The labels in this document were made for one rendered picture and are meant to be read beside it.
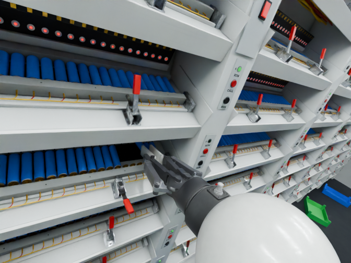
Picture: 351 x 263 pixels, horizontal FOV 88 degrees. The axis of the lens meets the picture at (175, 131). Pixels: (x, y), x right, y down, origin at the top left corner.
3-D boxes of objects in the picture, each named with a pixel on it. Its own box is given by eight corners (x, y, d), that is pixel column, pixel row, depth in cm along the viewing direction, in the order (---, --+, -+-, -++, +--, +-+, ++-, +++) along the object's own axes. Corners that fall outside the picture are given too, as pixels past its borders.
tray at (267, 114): (298, 129, 90) (325, 109, 81) (217, 135, 54) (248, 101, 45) (271, 100, 100) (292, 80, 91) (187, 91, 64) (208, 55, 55)
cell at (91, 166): (91, 151, 48) (95, 172, 45) (83, 151, 47) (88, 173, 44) (92, 146, 47) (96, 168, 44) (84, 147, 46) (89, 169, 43)
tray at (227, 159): (278, 160, 99) (300, 145, 90) (195, 184, 63) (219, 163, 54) (255, 131, 109) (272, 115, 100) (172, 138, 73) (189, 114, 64)
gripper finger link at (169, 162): (186, 177, 38) (191, 176, 39) (163, 153, 47) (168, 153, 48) (183, 192, 39) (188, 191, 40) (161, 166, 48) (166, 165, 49)
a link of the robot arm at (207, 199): (198, 263, 29) (233, 240, 34) (216, 204, 25) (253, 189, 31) (176, 234, 33) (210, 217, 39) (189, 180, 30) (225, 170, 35)
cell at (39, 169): (43, 155, 42) (45, 180, 39) (33, 156, 41) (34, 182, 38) (43, 151, 41) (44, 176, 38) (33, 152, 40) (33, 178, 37)
